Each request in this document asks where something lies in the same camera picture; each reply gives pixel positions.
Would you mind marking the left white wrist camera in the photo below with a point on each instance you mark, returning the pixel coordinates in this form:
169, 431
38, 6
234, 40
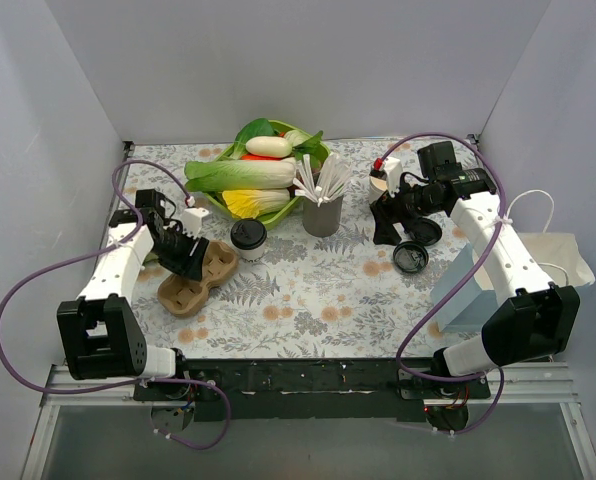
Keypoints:
192, 217

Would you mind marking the orange carrot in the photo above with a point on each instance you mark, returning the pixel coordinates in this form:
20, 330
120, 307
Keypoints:
253, 157

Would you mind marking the white paper coffee cup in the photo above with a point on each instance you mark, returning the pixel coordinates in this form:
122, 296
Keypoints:
248, 257

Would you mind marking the white paper bag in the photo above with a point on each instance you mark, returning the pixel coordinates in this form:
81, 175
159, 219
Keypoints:
553, 260

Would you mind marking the floral table mat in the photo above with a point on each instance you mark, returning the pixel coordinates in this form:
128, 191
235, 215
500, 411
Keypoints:
339, 296

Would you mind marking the white wrapped straws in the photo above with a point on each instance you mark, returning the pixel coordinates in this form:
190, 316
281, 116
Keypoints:
331, 184

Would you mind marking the black coffee lid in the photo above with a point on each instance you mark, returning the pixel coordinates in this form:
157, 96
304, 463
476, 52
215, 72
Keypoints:
424, 231
248, 233
410, 257

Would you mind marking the white radish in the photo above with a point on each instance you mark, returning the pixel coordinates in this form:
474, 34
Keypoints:
269, 146

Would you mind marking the grey straw holder cup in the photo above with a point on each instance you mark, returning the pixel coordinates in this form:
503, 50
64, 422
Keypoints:
324, 220

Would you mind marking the aluminium frame rail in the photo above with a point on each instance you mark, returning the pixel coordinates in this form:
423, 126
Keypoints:
87, 393

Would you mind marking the stacked white paper cup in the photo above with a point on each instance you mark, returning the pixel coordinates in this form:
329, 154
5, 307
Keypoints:
377, 185

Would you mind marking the long green napa cabbage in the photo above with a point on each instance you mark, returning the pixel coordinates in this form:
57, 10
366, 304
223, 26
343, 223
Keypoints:
218, 176

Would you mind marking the green bok choy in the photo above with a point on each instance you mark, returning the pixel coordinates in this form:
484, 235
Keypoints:
255, 128

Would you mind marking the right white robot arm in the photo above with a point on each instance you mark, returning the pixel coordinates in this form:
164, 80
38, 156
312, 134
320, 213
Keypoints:
535, 316

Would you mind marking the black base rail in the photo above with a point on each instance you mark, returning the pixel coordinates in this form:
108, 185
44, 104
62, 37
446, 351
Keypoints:
310, 388

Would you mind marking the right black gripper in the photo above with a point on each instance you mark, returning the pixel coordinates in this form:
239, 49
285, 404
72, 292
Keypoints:
395, 207

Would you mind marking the small bok choy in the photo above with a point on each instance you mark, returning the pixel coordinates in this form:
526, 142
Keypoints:
304, 144

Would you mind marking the yellow napa cabbage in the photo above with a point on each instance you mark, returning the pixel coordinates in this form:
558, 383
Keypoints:
254, 203

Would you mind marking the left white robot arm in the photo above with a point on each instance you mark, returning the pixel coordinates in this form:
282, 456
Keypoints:
100, 334

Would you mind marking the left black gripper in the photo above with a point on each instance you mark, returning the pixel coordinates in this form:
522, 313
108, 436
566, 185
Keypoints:
179, 245

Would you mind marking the brown pulp cup carrier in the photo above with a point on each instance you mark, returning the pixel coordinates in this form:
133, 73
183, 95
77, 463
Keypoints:
183, 297

